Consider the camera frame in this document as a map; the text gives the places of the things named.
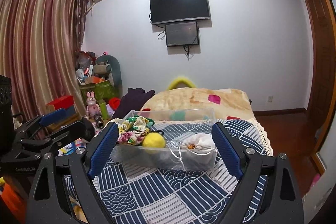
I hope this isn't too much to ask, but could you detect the dark purple garment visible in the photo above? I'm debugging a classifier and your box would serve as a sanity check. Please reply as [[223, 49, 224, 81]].
[[112, 88, 155, 119]]

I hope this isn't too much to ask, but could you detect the blue patterned tablecloth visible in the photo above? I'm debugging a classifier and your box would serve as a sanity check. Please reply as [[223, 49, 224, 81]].
[[93, 119, 273, 223]]

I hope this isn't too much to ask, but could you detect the yellow fuzzy ball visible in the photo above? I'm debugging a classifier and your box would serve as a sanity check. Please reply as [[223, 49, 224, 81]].
[[142, 132, 166, 148]]

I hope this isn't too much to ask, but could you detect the yellow plush ring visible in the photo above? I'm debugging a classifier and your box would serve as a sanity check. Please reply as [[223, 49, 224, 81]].
[[167, 76, 197, 90]]

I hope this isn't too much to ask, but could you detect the red box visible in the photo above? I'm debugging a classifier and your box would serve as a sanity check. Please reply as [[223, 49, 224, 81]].
[[46, 96, 74, 113]]

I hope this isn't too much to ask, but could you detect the grey green plush toy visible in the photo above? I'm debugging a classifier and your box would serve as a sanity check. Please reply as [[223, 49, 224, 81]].
[[93, 55, 122, 98]]

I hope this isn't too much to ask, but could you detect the large wall television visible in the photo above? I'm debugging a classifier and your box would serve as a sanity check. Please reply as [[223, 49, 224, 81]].
[[149, 0, 210, 25]]

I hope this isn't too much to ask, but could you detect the white drawstring pouch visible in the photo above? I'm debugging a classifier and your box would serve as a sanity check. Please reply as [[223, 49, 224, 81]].
[[166, 133, 217, 171]]

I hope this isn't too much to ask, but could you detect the clear plastic storage bin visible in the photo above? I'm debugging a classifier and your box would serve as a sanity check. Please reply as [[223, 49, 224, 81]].
[[110, 108, 217, 170]]

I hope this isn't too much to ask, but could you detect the green bottle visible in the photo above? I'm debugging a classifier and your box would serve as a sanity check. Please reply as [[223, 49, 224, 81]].
[[99, 100, 109, 120]]

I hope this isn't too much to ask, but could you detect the small wall monitor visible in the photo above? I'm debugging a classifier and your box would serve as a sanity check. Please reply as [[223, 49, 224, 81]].
[[165, 22, 199, 47]]

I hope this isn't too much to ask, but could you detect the striped red gold curtain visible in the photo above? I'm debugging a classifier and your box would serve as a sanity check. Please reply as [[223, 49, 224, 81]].
[[1, 0, 85, 119]]

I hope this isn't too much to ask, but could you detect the pink rabbit plush toy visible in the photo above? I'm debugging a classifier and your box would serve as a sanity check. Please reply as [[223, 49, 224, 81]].
[[86, 92, 101, 118]]

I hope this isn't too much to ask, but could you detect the brown wooden door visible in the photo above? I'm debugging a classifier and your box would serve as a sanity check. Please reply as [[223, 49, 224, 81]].
[[305, 0, 335, 153]]

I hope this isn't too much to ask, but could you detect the beige plush blanket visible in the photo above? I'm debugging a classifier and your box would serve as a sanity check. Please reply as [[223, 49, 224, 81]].
[[142, 88, 255, 121]]

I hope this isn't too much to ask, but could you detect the floral fabric scrunchie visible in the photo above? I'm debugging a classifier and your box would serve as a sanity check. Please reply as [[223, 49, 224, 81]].
[[117, 116, 151, 145]]

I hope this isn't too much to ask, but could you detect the red cloth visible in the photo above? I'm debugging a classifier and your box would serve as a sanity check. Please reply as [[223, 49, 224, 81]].
[[108, 97, 121, 111]]

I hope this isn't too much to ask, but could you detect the green storage box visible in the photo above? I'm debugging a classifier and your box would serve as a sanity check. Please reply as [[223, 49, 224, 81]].
[[80, 80, 119, 104]]

